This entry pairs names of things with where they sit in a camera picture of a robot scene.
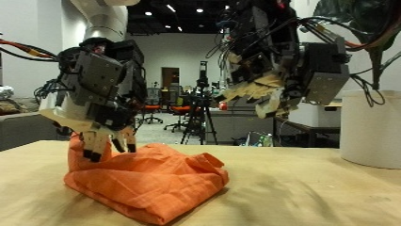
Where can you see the green bottle pack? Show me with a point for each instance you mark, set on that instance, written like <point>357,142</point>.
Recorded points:
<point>266,140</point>

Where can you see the white cylindrical plant pot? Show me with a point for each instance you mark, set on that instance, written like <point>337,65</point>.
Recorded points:
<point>372,128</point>

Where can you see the orange seat office chair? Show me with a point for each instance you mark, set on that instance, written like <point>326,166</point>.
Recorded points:
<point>152,107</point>
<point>180,109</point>

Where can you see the dark side table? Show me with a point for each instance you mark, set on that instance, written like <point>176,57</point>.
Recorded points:
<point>309,129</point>

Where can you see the small red ball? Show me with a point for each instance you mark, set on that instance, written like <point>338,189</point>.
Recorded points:
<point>222,106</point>

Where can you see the ceiling spot light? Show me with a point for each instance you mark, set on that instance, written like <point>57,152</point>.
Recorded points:
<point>226,7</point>
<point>198,10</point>
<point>170,8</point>
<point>148,13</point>

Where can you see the orange-pink button shirt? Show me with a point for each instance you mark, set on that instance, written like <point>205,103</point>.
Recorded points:
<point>145,185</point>

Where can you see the white cardboard box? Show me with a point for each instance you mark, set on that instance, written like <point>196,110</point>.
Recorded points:
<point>317,117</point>

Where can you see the brown patterned cushion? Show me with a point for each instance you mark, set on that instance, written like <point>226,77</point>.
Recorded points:
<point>9,106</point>

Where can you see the black camera tripod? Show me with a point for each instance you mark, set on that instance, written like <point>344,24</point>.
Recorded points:
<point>201,81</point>

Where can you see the brown door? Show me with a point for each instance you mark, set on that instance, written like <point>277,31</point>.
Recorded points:
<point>169,77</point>

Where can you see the grey sofa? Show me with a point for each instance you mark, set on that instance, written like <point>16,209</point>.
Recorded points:
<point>25,128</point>

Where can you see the low grey counter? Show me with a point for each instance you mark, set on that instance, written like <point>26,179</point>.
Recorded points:
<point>240,125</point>

